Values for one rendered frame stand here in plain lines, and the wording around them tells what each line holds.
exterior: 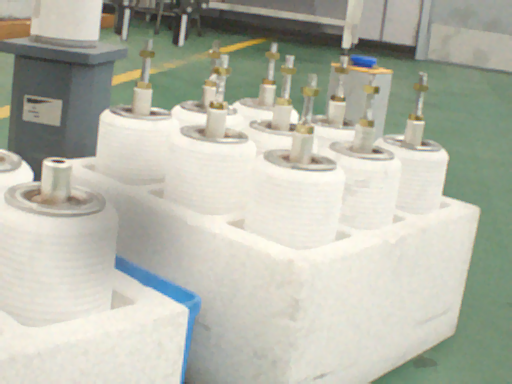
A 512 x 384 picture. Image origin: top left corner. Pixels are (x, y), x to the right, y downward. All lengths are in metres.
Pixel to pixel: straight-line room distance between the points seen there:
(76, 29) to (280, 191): 0.48
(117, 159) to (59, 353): 0.43
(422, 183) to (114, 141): 0.37
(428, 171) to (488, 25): 5.07
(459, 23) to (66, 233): 5.55
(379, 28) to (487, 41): 0.78
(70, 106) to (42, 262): 0.60
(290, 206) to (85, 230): 0.28
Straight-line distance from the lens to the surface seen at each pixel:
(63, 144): 1.16
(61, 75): 1.15
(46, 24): 1.18
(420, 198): 1.00
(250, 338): 0.81
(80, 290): 0.59
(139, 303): 0.62
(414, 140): 1.02
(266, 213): 0.81
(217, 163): 0.86
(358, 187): 0.89
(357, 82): 1.23
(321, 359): 0.84
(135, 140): 0.95
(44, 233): 0.57
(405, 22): 6.03
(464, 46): 6.04
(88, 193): 0.63
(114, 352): 0.59
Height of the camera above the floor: 0.43
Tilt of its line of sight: 11 degrees down
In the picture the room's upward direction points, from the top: 7 degrees clockwise
